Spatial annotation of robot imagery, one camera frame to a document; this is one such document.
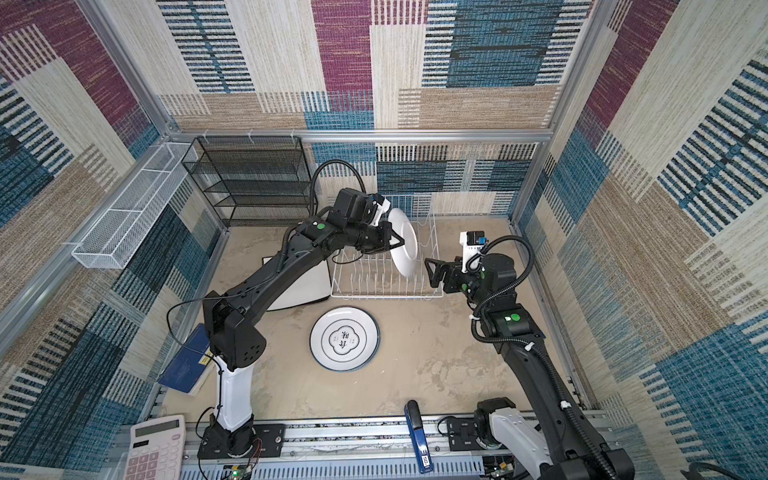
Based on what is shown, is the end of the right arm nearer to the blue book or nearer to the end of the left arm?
the end of the left arm

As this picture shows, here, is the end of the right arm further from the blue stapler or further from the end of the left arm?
the blue stapler

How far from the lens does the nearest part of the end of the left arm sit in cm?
70

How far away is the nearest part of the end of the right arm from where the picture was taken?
2.14 ft

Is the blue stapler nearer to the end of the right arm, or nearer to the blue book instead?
the end of the right arm

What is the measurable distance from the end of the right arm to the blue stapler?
32 centimetres

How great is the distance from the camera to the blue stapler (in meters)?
0.69
